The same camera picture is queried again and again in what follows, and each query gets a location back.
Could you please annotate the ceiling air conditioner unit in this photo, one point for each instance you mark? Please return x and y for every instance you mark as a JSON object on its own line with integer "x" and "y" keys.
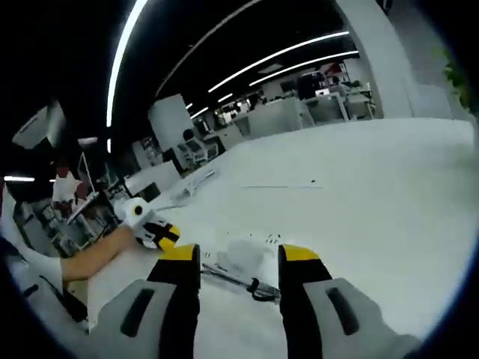
{"x": 37, "y": 127}

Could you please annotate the green potted plant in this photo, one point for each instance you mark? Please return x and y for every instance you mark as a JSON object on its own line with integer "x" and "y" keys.
{"x": 456, "y": 82}

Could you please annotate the white charger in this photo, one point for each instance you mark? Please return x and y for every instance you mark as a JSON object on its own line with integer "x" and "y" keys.
{"x": 243, "y": 256}

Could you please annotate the white side table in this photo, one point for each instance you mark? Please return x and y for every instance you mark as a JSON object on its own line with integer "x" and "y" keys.
{"x": 90, "y": 205}

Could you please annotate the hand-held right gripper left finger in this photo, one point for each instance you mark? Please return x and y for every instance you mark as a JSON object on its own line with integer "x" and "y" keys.
{"x": 179, "y": 299}

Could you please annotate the long ceiling light strip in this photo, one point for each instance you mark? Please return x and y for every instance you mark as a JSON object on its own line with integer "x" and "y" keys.
{"x": 109, "y": 108}

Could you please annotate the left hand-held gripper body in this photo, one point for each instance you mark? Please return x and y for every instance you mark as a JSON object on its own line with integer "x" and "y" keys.
{"x": 136, "y": 213}

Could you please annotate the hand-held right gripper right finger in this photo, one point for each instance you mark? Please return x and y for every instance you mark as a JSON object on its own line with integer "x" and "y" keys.
{"x": 299, "y": 299}

